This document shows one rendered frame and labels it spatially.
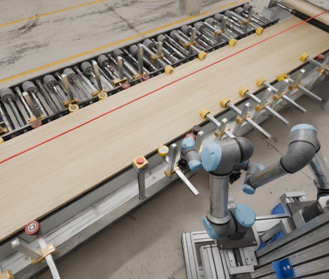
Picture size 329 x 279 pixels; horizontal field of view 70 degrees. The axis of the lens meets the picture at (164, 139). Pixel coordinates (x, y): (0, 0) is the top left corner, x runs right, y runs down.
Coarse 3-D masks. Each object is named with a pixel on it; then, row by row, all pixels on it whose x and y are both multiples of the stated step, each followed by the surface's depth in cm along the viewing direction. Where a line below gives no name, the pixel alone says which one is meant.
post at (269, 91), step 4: (268, 88) 192; (268, 92) 193; (264, 96) 198; (268, 96) 197; (264, 100) 200; (260, 104) 205; (264, 104) 205; (256, 112) 214; (256, 116) 216; (252, 120) 222
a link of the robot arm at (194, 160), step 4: (188, 152) 139; (192, 152) 138; (196, 152) 140; (200, 152) 140; (188, 156) 138; (192, 156) 137; (196, 156) 137; (200, 156) 137; (188, 160) 137; (192, 160) 135; (196, 160) 135; (200, 160) 136; (188, 164) 139; (192, 164) 134; (196, 164) 134; (200, 164) 135; (192, 168) 135; (196, 168) 136; (200, 168) 138
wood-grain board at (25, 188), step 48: (240, 48) 271; (288, 48) 276; (144, 96) 217; (192, 96) 220; (240, 96) 223; (0, 144) 178; (48, 144) 180; (96, 144) 183; (144, 144) 185; (0, 192) 156; (48, 192) 158; (0, 240) 140
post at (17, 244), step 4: (16, 240) 117; (20, 240) 121; (12, 244) 116; (16, 244) 116; (20, 244) 118; (24, 244) 123; (12, 248) 115; (16, 248) 117; (20, 248) 120; (24, 248) 122; (28, 248) 125; (32, 248) 131; (24, 252) 125; (28, 252) 128; (32, 252) 130; (36, 252) 135; (40, 252) 142; (32, 256) 133; (36, 256) 137; (40, 256) 140; (44, 260) 147
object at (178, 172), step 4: (164, 156) 186; (164, 160) 187; (168, 160) 184; (176, 172) 178; (180, 172) 178; (180, 176) 177; (184, 176) 177; (184, 180) 174; (188, 180) 175; (188, 184) 173; (188, 188) 174; (192, 188) 171; (192, 192) 171; (196, 192) 170
